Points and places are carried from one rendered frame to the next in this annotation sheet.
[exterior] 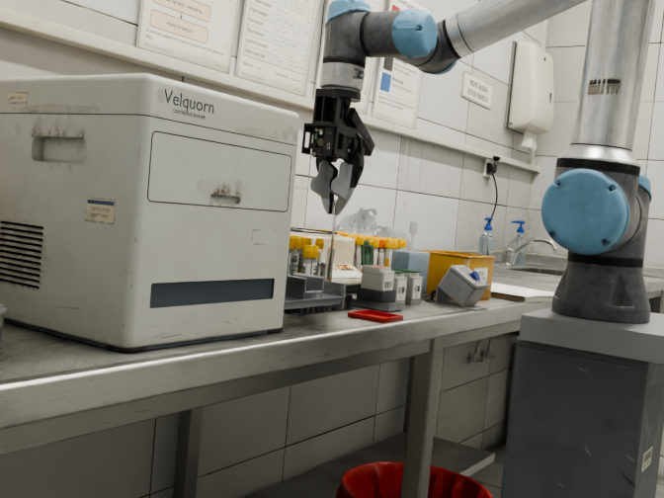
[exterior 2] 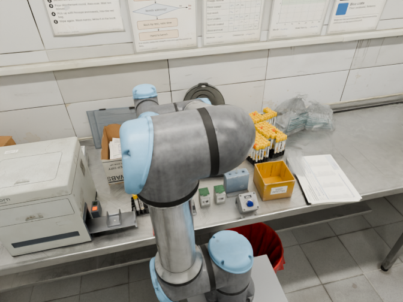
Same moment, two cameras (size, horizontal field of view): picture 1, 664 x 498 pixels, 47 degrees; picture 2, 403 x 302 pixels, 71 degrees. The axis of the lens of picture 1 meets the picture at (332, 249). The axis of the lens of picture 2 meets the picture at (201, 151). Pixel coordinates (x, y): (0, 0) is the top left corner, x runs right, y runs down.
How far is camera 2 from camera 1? 1.34 m
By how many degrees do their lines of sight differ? 54
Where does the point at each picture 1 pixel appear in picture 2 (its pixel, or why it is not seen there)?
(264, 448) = not seen: hidden behind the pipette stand
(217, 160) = (21, 211)
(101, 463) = not seen: hidden behind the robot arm
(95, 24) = (111, 50)
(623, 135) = (169, 268)
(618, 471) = not seen: outside the picture
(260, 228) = (60, 221)
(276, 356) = (74, 257)
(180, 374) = (23, 268)
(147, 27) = (138, 42)
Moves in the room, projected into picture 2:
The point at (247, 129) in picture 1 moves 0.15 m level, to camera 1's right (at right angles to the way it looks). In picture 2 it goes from (33, 198) to (54, 226)
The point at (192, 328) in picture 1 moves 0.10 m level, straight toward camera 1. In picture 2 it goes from (38, 248) to (11, 271)
